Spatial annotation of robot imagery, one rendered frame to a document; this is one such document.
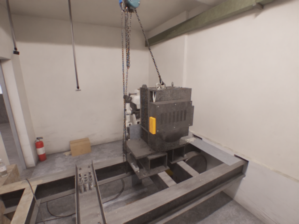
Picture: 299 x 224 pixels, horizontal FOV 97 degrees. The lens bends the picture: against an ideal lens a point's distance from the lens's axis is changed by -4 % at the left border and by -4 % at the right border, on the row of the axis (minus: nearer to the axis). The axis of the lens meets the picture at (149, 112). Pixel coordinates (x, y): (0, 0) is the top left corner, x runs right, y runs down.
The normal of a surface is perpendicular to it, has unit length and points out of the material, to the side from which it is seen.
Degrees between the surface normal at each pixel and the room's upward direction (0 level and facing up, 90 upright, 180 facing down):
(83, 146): 90
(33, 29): 90
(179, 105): 90
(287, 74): 90
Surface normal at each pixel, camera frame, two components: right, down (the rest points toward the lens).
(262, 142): -0.89, 0.11
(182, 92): 0.46, 0.22
